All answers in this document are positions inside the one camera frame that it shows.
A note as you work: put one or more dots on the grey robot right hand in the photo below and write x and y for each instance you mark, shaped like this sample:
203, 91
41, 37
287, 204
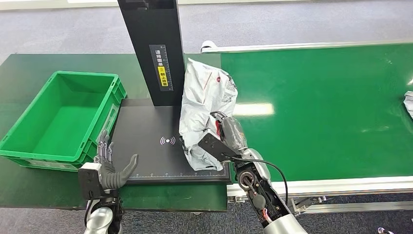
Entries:
233, 130

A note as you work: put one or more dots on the white red-print plastic package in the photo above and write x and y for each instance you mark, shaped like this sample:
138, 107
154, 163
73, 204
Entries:
200, 106
409, 103

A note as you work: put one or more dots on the green conveyor belt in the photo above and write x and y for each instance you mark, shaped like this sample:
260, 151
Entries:
322, 113

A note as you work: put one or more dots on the black inbound scanner machine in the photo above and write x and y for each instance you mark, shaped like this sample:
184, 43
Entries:
151, 122

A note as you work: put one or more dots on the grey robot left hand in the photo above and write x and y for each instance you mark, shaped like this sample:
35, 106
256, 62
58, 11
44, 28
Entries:
111, 176

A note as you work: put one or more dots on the aluminium conveyor frame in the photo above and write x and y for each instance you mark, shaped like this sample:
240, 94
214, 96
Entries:
322, 186

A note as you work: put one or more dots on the yellow sticker on scanner column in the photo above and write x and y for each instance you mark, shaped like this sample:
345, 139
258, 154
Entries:
162, 76

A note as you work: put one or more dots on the small chrome object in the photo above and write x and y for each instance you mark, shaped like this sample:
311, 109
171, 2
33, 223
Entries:
385, 231

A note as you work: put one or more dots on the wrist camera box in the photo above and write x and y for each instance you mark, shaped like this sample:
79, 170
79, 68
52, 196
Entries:
214, 147
88, 181

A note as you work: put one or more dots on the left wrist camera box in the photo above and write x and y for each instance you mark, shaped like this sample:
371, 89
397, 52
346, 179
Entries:
88, 181

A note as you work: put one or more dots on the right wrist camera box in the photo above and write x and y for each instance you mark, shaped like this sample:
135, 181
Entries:
214, 147

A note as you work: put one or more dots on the green plastic crate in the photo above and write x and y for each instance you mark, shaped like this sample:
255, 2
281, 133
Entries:
64, 129

